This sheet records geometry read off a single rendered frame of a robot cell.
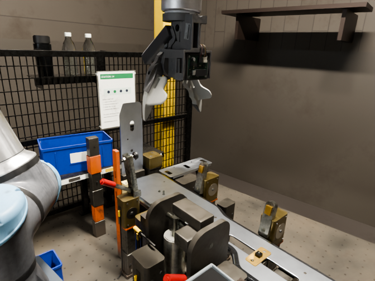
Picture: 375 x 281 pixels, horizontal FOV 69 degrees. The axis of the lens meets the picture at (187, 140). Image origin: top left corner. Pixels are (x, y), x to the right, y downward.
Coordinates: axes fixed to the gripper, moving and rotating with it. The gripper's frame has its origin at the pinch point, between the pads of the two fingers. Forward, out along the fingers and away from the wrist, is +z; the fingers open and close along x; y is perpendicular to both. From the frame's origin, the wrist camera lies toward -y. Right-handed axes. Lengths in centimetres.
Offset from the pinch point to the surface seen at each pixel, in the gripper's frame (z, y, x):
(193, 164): 44, -50, 56
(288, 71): 5, -103, 236
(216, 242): 29.8, 10.0, 6.2
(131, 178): 31.0, -33.8, 9.3
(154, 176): 44, -51, 32
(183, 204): 25.1, -1.8, 5.9
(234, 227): 44, -3, 31
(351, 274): 74, 25, 79
